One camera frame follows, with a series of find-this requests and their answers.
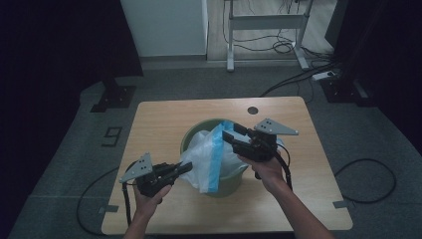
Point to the white cabinet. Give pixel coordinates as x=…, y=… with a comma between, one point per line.
x=166, y=26

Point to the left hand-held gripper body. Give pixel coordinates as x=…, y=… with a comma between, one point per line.
x=151, y=181

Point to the white bag with blue band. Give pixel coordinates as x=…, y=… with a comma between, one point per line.
x=202, y=156

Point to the dark curtain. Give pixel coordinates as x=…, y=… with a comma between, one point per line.
x=49, y=66
x=388, y=49

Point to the black round table grommet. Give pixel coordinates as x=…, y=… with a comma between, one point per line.
x=252, y=110

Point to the white power strip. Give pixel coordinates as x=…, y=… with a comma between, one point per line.
x=323, y=75

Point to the green plastic bin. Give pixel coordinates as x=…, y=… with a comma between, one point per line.
x=229, y=186

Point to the person's right hand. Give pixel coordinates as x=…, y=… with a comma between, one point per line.
x=270, y=172

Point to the person's left hand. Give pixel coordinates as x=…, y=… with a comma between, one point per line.
x=146, y=204

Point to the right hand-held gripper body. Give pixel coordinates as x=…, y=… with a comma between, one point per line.
x=257, y=147

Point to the black stand base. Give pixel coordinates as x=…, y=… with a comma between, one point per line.
x=345, y=91
x=114, y=96

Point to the grey tape piece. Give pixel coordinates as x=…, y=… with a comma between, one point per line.
x=340, y=204
x=109, y=208

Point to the white metal desk frame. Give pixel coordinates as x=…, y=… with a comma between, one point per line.
x=265, y=21

